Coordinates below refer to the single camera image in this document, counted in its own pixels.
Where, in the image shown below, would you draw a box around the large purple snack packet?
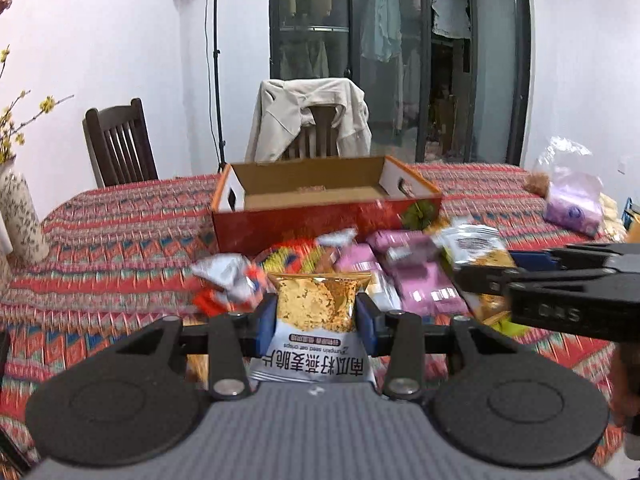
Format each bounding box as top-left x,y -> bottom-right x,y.
390,262 -> 468,316

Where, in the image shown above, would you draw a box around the white gold cracker packet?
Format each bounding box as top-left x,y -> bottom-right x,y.
250,272 -> 374,382

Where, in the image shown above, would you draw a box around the black floor lamp stand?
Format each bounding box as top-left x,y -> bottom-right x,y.
203,0 -> 227,172

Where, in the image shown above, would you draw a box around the silver brown snack packet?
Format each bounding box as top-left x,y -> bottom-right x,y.
190,254 -> 258,302

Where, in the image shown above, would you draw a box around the small purple snack packet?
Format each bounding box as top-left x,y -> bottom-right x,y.
367,231 -> 439,266

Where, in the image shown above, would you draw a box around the dark wooden chair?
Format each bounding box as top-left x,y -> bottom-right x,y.
82,98 -> 158,188

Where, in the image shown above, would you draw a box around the purple tissue pack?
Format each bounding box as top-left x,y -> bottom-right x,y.
544,167 -> 603,238

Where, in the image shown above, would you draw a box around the colourful patterned tablecloth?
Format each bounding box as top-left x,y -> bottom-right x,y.
1,164 -> 614,463

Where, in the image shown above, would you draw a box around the red yellow snack packet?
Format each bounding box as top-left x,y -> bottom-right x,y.
254,240 -> 324,274

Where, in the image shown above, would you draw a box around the green snack bar packet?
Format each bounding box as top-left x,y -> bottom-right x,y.
490,316 -> 529,338

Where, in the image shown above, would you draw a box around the red blue snack packet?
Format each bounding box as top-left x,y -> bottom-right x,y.
192,264 -> 268,318

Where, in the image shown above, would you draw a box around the person's right hand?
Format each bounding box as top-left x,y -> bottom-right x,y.
608,347 -> 640,427

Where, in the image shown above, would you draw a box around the white floral vase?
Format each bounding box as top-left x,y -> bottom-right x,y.
1,157 -> 50,266

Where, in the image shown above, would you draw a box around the yellow blossom branches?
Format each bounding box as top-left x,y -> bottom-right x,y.
0,44 -> 75,165

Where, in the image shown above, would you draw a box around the glass sliding door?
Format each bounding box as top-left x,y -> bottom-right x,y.
269,0 -> 532,165

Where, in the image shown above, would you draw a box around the chair with beige jacket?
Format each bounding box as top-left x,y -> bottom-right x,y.
280,106 -> 338,160

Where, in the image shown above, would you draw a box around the clear plastic bag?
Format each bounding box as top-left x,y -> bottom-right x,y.
523,136 -> 594,198

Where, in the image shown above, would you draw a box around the beige jacket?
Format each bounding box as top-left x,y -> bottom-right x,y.
245,78 -> 372,162

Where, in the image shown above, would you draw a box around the orange cardboard box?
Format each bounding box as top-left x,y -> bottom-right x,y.
212,156 -> 442,256

